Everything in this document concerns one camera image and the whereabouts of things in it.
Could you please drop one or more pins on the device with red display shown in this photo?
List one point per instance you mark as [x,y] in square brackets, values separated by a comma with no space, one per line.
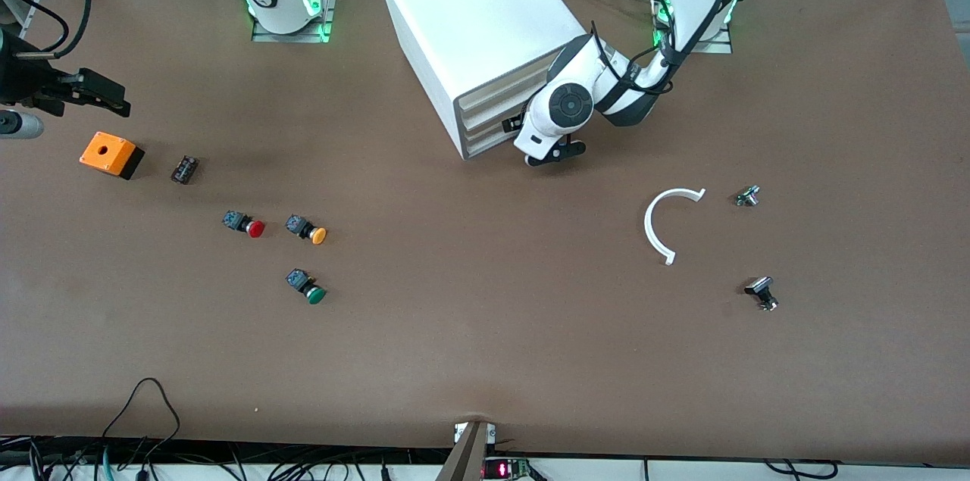
[504,470]

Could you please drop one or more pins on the white curved plastic arc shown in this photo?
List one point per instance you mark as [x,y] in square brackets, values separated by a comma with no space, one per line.
[649,227]

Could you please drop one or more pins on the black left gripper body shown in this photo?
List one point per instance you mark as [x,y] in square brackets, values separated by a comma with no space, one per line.
[516,123]

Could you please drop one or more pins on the small silver switch part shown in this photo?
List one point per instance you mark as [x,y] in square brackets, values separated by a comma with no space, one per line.
[747,196]

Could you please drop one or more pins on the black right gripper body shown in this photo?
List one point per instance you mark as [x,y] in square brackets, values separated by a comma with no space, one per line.
[23,78]

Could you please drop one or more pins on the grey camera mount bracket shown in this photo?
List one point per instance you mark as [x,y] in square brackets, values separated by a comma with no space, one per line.
[470,458]

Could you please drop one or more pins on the green mushroom push button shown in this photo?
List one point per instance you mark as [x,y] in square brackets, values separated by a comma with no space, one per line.
[307,288]

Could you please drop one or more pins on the black terminal block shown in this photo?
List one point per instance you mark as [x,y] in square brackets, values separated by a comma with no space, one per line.
[184,169]

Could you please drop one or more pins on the red mushroom push button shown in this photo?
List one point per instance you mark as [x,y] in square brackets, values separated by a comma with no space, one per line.
[242,223]

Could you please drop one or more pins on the orange mushroom push button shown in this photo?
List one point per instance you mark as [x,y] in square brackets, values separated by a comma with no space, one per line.
[305,229]

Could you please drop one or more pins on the orange box with hole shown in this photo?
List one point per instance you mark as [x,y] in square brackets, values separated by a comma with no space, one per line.
[110,155]

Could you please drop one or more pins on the black knob switch part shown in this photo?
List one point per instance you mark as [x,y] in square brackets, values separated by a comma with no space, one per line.
[760,290]

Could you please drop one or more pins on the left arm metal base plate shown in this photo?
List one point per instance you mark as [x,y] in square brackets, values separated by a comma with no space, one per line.
[716,48]

